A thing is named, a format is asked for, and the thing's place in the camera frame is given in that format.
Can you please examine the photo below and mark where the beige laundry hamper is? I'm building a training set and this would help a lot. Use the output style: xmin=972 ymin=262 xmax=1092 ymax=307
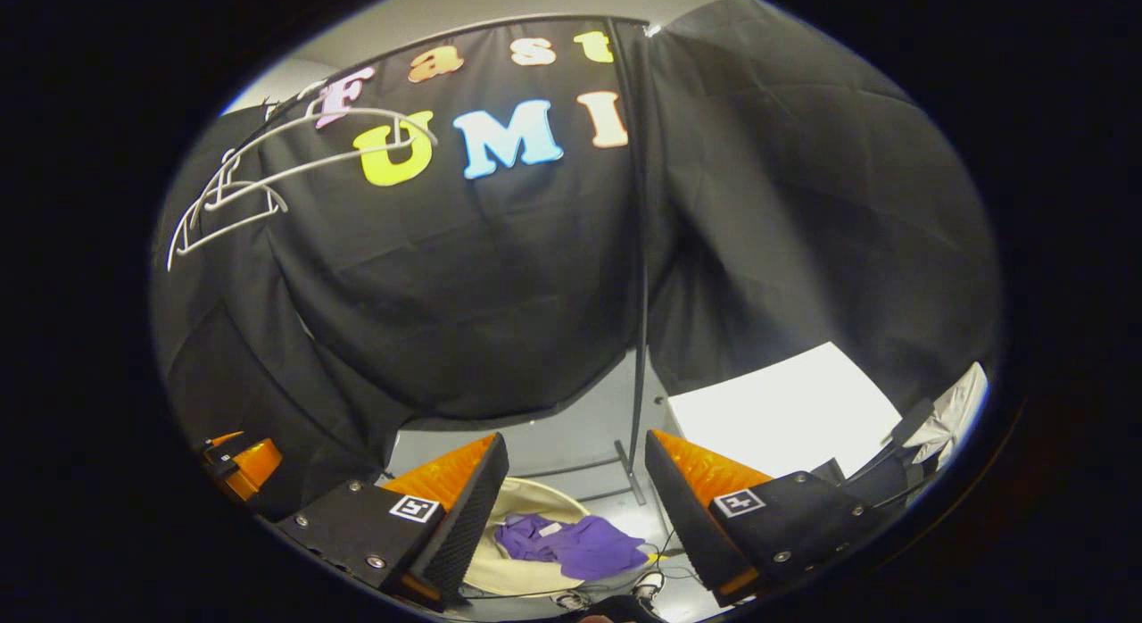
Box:
xmin=459 ymin=478 xmax=657 ymax=599

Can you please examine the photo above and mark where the black clothes rack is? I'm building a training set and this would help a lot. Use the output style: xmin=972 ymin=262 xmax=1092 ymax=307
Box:
xmin=263 ymin=14 xmax=666 ymax=508

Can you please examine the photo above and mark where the white clothes hanger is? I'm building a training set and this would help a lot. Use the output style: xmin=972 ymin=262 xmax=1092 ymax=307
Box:
xmin=167 ymin=150 xmax=291 ymax=273
xmin=203 ymin=80 xmax=440 ymax=215

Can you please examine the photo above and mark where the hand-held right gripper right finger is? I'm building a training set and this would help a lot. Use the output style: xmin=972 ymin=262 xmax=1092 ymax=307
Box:
xmin=644 ymin=429 xmax=893 ymax=609

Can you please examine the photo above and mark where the crumpled white sheet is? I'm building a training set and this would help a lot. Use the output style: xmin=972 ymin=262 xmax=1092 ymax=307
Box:
xmin=903 ymin=362 xmax=989 ymax=470

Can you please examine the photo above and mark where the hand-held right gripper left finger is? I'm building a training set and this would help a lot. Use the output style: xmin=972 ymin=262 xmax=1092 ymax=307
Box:
xmin=272 ymin=431 xmax=511 ymax=613

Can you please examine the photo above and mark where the white box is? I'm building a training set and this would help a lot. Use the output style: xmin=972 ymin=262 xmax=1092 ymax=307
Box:
xmin=667 ymin=342 xmax=904 ymax=479

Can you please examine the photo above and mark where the purple ribbed jacket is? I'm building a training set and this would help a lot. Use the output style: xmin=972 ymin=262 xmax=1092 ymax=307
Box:
xmin=493 ymin=513 xmax=650 ymax=582

